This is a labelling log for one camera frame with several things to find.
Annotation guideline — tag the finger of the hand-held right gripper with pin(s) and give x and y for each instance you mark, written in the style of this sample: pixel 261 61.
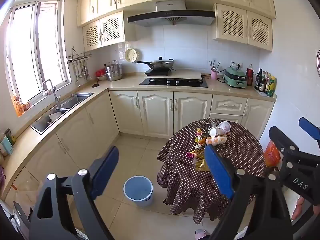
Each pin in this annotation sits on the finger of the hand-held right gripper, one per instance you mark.
pixel 310 128
pixel 282 140

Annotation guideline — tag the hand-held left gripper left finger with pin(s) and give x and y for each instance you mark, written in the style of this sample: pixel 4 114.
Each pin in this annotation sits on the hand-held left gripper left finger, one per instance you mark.
pixel 107 167

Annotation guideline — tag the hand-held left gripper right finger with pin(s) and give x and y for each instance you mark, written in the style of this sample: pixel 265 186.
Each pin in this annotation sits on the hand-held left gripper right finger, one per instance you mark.
pixel 217 170

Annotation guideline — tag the gold foil wrapper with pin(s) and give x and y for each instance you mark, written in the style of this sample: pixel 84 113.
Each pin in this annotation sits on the gold foil wrapper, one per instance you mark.
pixel 200 164

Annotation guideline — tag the orange white snack packet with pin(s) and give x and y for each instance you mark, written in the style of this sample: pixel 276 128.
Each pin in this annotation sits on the orange white snack packet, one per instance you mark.
pixel 216 140

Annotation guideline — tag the purple candy wrapper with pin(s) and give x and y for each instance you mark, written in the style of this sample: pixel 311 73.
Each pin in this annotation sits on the purple candy wrapper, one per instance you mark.
pixel 189 155

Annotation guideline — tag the white paper cup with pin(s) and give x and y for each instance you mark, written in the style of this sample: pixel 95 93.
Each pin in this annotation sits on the white paper cup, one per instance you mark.
pixel 213 131

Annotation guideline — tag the blue plastic bucket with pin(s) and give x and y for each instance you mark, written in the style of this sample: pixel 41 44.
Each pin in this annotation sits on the blue plastic bucket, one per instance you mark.
pixel 137 192

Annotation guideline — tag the yellow candy wrapper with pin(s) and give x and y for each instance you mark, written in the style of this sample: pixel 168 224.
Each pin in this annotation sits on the yellow candy wrapper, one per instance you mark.
pixel 198 131

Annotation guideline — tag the clear plastic bag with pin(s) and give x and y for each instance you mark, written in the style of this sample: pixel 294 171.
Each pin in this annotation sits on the clear plastic bag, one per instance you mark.
pixel 224 126

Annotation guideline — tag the person's right hand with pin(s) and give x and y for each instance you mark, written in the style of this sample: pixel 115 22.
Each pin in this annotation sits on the person's right hand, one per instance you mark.
pixel 300 210

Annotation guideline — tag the orange plastic bag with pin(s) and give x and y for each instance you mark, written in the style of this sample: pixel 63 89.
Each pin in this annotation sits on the orange plastic bag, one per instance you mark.
pixel 271 155

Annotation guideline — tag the small red white packet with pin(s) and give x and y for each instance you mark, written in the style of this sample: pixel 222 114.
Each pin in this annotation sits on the small red white packet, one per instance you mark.
pixel 198 146

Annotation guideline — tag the yellow green bottle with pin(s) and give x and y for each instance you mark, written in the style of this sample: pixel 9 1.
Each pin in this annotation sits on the yellow green bottle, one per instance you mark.
pixel 271 87

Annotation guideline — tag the brown sauce bottle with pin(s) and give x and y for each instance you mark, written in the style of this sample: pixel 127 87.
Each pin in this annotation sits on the brown sauce bottle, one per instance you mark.
pixel 263 83

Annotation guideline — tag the pink slipper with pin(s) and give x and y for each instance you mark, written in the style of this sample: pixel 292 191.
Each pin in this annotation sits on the pink slipper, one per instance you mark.
pixel 202 234

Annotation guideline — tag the white dish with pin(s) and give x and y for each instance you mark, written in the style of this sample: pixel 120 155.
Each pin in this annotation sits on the white dish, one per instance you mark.
pixel 57 117

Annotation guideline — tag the cream base cabinets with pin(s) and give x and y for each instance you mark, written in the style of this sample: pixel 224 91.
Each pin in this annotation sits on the cream base cabinets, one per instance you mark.
pixel 155 112

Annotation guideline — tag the steel double sink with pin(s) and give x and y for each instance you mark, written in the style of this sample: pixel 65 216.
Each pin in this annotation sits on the steel double sink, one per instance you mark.
pixel 75 98

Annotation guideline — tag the green electric grill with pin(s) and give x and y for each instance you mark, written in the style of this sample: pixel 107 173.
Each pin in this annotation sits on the green electric grill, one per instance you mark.
pixel 235 76

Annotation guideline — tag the steel kitchen faucet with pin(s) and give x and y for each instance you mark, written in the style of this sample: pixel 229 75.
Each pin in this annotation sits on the steel kitchen faucet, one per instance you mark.
pixel 53 92

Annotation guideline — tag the pink utensil holder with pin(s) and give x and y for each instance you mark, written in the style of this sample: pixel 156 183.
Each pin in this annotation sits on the pink utensil holder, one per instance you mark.
pixel 214 66
pixel 214 75

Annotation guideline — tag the stacked steel pots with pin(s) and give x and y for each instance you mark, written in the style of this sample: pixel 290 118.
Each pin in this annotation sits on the stacked steel pots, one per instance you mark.
pixel 113 73

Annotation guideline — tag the red bowl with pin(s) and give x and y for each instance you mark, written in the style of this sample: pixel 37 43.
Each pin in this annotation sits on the red bowl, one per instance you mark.
pixel 100 73

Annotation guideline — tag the black gas hob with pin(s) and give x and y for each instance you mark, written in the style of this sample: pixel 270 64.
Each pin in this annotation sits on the black gas hob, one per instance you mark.
pixel 175 83

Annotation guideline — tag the white stone board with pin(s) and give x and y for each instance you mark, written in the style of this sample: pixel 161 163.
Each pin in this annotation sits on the white stone board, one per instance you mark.
pixel 186 75

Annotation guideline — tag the teal box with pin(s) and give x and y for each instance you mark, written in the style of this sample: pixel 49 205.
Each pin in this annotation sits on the teal box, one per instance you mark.
pixel 6 145

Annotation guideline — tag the orange detergent bottle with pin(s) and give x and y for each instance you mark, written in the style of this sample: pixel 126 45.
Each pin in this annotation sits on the orange detergent bottle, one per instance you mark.
pixel 18 107

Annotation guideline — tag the round yellow colander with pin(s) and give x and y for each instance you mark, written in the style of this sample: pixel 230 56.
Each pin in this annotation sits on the round yellow colander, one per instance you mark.
pixel 130 55

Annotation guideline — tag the black wok with lid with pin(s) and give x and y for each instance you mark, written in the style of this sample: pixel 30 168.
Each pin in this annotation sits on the black wok with lid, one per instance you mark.
pixel 160 64

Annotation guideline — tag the cream lattice door cabinet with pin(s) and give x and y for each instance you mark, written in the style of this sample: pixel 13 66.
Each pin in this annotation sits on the cream lattice door cabinet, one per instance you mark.
pixel 240 27
pixel 105 31

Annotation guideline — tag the sliding window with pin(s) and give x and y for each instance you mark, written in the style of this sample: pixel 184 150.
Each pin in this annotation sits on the sliding window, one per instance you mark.
pixel 25 55

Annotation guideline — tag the steel range hood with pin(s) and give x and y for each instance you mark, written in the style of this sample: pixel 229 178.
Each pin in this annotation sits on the steel range hood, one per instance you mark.
pixel 172 17

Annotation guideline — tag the round wall hanging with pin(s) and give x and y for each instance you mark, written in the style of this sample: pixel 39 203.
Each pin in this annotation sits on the round wall hanging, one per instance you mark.
pixel 318 62

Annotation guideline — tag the steel wall utensil rack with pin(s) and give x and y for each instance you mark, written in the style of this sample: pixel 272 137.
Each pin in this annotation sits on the steel wall utensil rack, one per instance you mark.
pixel 80 56

